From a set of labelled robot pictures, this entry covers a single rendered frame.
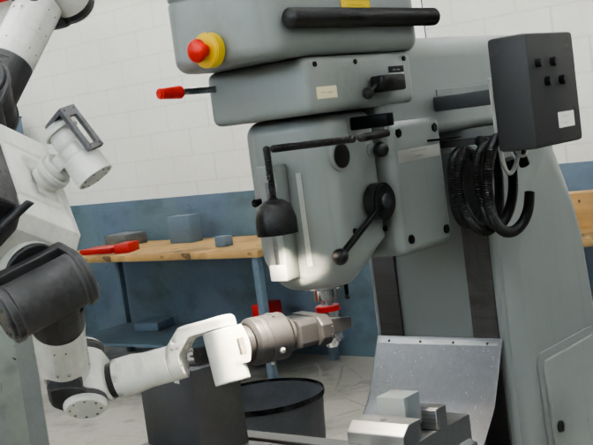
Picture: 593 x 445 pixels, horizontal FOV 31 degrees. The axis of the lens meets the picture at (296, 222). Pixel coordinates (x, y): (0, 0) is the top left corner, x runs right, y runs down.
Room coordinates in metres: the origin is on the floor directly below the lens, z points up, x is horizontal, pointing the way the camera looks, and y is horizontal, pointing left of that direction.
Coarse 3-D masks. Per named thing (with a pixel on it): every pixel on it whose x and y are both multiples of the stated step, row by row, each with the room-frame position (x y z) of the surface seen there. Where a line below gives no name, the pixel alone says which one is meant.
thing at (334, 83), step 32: (288, 64) 1.87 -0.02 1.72; (320, 64) 1.88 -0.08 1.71; (352, 64) 1.95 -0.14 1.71; (384, 64) 2.03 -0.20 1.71; (224, 96) 1.97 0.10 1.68; (256, 96) 1.92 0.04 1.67; (288, 96) 1.88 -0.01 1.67; (320, 96) 1.87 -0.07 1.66; (352, 96) 1.94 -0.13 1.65; (384, 96) 2.02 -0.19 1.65
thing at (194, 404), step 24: (192, 360) 2.20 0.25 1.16; (168, 384) 2.24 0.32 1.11; (192, 384) 2.17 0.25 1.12; (240, 384) 2.24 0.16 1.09; (144, 408) 2.33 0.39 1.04; (168, 408) 2.25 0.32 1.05; (192, 408) 2.17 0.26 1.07; (216, 408) 2.19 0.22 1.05; (240, 408) 2.23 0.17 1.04; (168, 432) 2.26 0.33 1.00; (192, 432) 2.18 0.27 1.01; (216, 432) 2.19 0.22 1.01; (240, 432) 2.23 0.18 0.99
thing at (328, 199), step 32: (256, 128) 1.99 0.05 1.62; (288, 128) 1.93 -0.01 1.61; (320, 128) 1.92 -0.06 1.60; (256, 160) 1.99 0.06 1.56; (288, 160) 1.94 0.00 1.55; (320, 160) 1.91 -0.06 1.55; (352, 160) 1.96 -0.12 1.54; (256, 192) 2.00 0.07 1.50; (320, 192) 1.91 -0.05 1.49; (352, 192) 1.95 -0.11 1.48; (320, 224) 1.91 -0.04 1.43; (352, 224) 1.94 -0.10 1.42; (320, 256) 1.92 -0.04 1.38; (352, 256) 1.95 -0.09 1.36; (320, 288) 1.95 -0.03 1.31
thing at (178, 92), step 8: (160, 88) 1.88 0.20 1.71; (168, 88) 1.89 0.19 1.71; (176, 88) 1.90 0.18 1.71; (184, 88) 1.93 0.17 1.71; (192, 88) 1.94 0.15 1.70; (200, 88) 1.96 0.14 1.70; (208, 88) 1.97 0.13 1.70; (160, 96) 1.88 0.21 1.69; (168, 96) 1.89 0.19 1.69; (176, 96) 1.90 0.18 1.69
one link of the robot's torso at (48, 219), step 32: (0, 128) 1.84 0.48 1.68; (0, 160) 1.77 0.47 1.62; (32, 160) 1.85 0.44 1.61; (0, 192) 1.69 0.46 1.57; (32, 192) 1.77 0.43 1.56; (64, 192) 1.87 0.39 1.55; (0, 224) 1.67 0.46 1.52; (32, 224) 1.72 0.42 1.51; (64, 224) 1.79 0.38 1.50; (0, 256) 1.72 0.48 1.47
